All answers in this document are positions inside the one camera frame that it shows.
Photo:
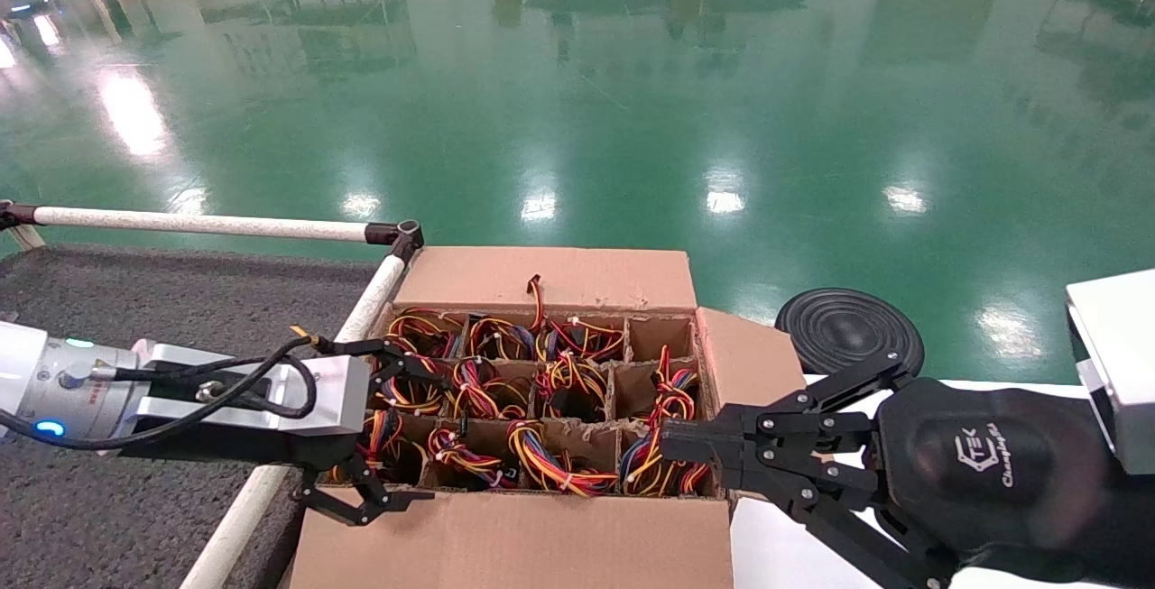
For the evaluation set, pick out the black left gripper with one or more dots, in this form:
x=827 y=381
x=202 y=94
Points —
x=307 y=452

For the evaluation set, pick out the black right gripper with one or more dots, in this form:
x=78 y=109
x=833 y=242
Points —
x=984 y=472

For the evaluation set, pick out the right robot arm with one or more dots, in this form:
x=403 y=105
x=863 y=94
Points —
x=1128 y=535

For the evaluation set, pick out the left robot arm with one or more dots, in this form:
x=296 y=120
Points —
x=54 y=372

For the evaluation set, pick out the brown cardboard divider box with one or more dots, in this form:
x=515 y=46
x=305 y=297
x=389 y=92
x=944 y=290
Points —
x=541 y=278

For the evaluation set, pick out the black round ribbed disc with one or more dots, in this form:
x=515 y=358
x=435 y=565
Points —
x=844 y=327

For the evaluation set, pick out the black pipe connector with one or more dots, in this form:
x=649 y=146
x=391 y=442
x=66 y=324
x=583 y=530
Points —
x=397 y=235
x=16 y=215

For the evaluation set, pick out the grey felt table mat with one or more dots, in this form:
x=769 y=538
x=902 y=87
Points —
x=135 y=291

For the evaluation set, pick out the white pipe leg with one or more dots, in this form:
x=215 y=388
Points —
x=25 y=237

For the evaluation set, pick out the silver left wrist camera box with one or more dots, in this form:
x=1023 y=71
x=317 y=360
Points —
x=338 y=400

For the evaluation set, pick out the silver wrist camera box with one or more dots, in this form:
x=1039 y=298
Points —
x=1119 y=363
x=338 y=400

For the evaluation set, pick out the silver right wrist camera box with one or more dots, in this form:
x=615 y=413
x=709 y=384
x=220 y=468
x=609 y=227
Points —
x=1119 y=363

